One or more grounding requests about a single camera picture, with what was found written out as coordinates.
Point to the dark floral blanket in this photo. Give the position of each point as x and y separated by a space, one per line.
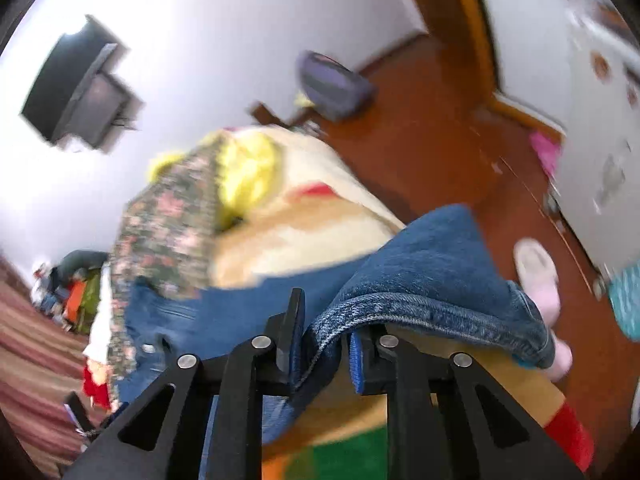
160 225

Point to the red plush toy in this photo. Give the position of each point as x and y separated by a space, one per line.
97 385

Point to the small black wall monitor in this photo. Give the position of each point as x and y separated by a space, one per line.
100 106

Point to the grey backpack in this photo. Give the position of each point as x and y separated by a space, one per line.
330 85

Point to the pink cloth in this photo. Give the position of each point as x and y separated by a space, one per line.
545 152

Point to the white cloth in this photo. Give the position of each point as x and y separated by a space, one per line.
102 320

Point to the green patterned box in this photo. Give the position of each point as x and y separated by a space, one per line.
92 302

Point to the pink striped curtain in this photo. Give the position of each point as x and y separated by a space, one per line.
35 350

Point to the grey stuffed pillow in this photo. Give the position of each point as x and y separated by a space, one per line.
80 262

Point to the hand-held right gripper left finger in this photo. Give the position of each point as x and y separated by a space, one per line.
286 340

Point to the pink fuzzy slipper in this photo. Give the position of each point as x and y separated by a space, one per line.
537 270

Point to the pile of household clutter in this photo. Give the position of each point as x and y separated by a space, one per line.
50 290

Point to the blue denim jeans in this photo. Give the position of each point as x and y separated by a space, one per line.
425 260

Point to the wooden door frame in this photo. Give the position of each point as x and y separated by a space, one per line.
480 35

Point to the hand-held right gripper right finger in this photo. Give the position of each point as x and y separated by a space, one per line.
356 365

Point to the cream printed blanket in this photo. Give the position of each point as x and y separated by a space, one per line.
310 240

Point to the teal patterned cloth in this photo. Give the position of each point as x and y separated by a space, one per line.
627 300

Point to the white cabinet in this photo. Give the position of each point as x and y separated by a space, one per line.
600 135

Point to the black wall television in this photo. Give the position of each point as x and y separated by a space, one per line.
60 80

